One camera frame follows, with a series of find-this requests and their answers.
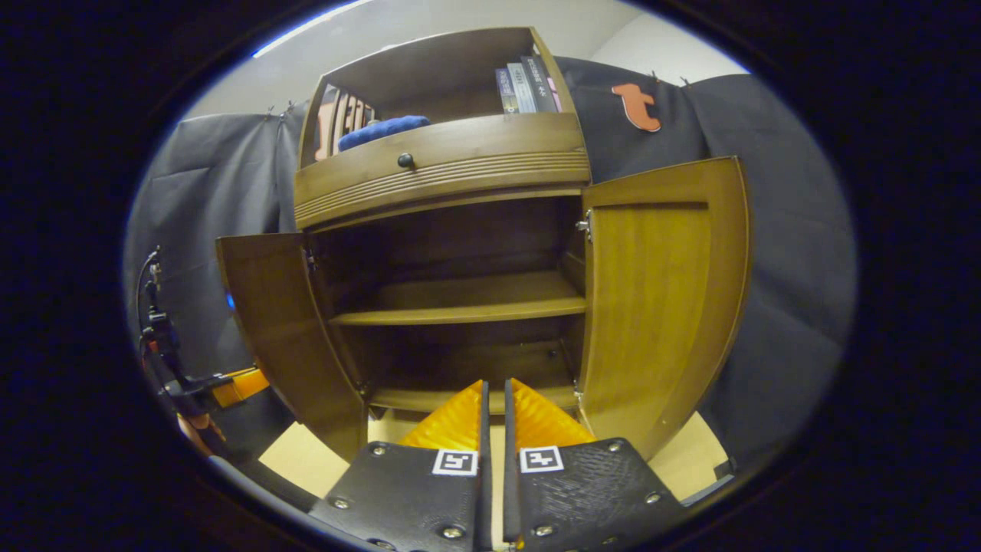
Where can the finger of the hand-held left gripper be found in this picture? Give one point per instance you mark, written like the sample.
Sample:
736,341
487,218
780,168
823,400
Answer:
241,386

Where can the wooden cabinet shelf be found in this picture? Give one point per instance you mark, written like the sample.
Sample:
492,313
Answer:
460,303

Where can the book with picture cover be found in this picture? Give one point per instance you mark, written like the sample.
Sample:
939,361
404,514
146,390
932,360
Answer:
506,92

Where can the blue folded towel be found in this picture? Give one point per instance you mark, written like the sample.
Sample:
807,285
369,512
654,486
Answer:
379,130

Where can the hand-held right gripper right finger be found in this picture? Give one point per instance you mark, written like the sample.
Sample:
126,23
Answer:
590,498

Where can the black spine book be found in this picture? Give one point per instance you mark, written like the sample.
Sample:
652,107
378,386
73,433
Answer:
540,83

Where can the black backdrop cloth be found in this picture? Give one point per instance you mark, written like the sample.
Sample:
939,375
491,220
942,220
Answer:
789,230

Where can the round black drawer knob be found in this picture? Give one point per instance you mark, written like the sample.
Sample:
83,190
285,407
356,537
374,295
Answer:
405,160

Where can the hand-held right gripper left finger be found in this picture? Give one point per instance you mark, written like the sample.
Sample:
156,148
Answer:
414,498

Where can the wooden shoe cabinet door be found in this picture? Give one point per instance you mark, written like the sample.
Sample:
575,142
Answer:
651,307
283,330

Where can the wooden cabinet drawer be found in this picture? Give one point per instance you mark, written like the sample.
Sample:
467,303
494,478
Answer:
460,149

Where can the wooden double-door shoe cabinet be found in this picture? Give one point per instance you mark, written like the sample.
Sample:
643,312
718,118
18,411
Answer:
444,77

